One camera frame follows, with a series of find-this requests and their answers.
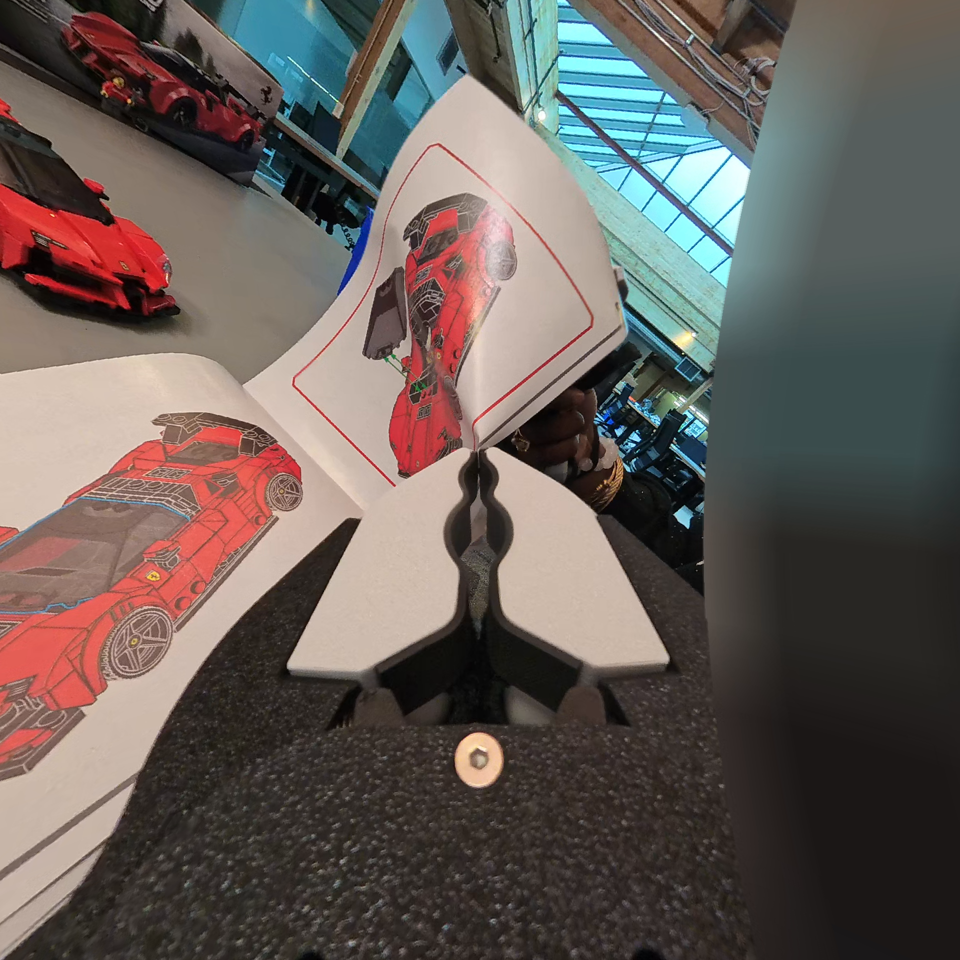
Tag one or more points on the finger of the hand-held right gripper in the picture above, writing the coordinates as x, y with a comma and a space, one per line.
619, 300

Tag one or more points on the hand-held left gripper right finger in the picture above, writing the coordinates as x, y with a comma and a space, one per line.
570, 592

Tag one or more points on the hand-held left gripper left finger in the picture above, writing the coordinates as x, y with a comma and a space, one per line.
390, 585

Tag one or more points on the lego instruction booklet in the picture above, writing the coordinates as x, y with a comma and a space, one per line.
112, 397

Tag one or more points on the red lego sports car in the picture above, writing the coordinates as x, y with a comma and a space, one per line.
75, 247

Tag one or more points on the person's right forearm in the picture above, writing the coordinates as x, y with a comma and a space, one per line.
660, 517

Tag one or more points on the lego set box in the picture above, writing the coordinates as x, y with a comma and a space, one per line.
187, 90

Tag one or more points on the person's right hand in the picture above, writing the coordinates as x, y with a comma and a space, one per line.
555, 442

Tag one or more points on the office desks with chairs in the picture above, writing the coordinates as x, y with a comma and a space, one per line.
660, 427

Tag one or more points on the blue plastic bin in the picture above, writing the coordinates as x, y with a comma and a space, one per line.
356, 262

